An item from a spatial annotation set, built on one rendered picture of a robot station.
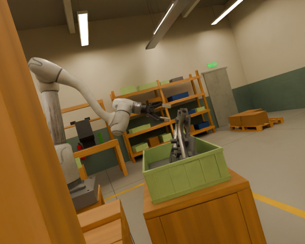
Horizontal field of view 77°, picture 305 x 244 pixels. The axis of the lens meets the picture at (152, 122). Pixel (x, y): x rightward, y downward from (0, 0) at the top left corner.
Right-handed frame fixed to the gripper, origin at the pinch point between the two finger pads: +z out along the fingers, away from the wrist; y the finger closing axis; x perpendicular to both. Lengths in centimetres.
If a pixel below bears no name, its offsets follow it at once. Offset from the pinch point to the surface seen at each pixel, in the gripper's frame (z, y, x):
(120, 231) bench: -13, -85, -27
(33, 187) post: -16, -94, -82
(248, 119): 230, 286, 261
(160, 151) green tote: -0.7, -13.2, 31.3
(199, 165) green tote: 17, -49, -16
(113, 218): -17, -80, -20
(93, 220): -24, -82, -19
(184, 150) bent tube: 9.7, -40.9, -14.7
